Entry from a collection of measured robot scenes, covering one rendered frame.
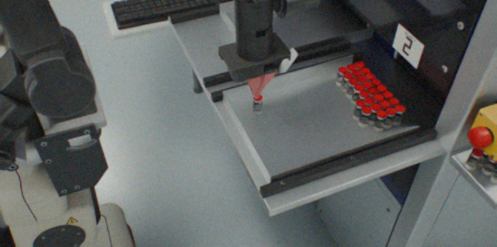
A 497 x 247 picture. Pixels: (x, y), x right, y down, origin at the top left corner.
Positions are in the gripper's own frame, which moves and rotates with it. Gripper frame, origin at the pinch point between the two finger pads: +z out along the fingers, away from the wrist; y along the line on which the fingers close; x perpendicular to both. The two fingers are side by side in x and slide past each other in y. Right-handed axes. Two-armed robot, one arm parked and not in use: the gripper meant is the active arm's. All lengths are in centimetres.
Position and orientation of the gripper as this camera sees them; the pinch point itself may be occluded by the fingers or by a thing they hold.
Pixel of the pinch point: (255, 92)
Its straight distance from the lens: 80.8
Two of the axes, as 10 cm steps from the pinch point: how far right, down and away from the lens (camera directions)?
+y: 9.2, -2.8, 2.6
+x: -3.9, -6.4, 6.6
